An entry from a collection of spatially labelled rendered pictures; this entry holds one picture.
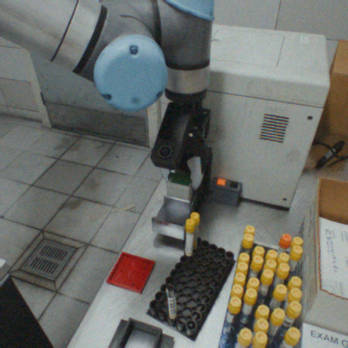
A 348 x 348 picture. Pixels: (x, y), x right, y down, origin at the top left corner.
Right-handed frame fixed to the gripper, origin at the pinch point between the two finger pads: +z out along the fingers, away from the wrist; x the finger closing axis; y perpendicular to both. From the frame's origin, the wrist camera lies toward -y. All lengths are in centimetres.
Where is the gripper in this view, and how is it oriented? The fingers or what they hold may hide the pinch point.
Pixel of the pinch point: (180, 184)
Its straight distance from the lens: 64.7
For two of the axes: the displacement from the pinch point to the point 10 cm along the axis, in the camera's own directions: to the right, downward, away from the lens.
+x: -9.5, -2.1, 2.4
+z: 0.0, 7.6, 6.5
